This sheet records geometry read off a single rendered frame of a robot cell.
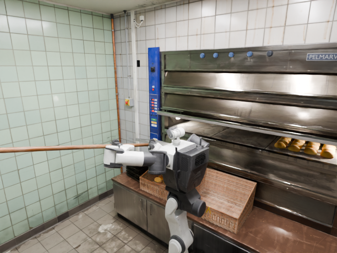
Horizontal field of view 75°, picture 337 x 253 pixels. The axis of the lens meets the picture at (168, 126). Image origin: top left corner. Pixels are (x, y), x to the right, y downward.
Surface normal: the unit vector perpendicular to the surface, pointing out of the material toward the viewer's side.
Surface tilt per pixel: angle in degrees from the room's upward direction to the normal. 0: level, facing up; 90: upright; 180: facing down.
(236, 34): 90
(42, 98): 90
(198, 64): 90
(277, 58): 90
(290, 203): 70
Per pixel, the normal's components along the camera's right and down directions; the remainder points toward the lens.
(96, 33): 0.78, 0.16
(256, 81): -0.59, -0.14
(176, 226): -0.62, 0.21
